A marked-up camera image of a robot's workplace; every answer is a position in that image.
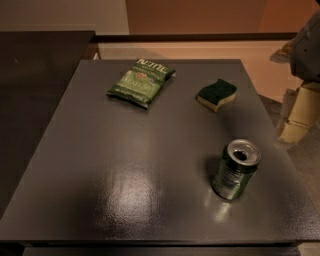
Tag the grey robot gripper body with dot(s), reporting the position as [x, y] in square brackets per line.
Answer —
[307, 53]

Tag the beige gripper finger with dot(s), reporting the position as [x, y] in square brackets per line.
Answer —
[299, 113]

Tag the green soda can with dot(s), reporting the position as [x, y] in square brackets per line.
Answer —
[239, 162]

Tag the green jalapeno chip bag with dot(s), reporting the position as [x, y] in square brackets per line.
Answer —
[142, 82]

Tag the green and yellow sponge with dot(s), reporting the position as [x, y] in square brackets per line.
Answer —
[217, 94]

